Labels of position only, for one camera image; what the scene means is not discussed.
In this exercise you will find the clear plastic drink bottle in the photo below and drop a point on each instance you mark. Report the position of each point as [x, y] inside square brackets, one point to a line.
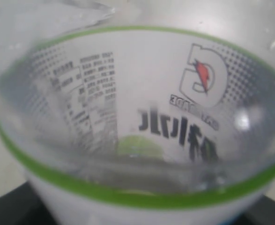
[140, 112]

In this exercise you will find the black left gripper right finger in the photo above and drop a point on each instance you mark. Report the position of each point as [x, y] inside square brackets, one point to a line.
[261, 213]

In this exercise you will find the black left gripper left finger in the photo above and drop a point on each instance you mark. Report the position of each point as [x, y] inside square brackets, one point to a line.
[22, 206]

